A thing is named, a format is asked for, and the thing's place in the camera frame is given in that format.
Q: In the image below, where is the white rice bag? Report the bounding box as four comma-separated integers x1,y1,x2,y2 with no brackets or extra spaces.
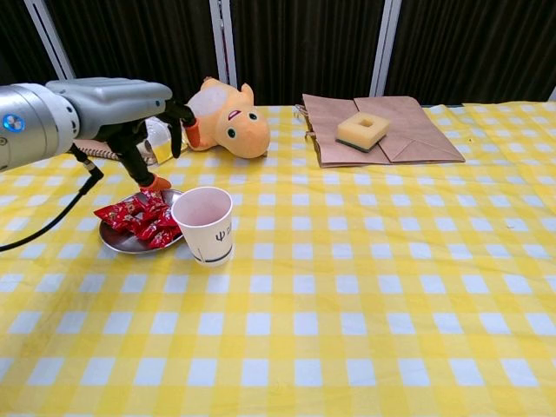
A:
137,116,190,166

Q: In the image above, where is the brown spiral notebook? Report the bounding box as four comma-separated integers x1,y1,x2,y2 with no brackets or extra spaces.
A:
77,141,157,167

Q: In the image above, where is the brown paper bag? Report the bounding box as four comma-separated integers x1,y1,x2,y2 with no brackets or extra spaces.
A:
295,94,467,169

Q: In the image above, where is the silver metal plate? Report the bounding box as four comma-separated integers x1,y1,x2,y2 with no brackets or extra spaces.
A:
98,189,186,255

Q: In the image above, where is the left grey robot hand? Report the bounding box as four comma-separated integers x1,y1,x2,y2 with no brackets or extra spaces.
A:
45,76,202,191

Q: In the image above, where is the yellow checked tablecloth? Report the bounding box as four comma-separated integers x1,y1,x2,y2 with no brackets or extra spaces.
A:
0,102,556,417

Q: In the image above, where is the black pleated curtain panel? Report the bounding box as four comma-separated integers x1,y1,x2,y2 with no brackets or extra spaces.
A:
384,0,556,106
228,0,386,106
0,0,62,88
43,0,229,108

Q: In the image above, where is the white frame post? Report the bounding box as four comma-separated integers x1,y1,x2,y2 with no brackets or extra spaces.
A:
23,0,77,83
368,0,403,97
208,0,239,88

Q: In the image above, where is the white paper cup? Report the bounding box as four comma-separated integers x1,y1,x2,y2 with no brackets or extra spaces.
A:
171,186,235,268

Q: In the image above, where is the orange plush toy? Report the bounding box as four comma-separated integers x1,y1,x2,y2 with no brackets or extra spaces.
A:
184,76,271,160

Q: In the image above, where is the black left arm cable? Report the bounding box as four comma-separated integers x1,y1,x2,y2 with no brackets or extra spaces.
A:
0,145,105,253

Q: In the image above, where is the yellow square sponge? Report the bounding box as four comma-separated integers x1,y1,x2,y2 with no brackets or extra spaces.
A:
334,110,391,154

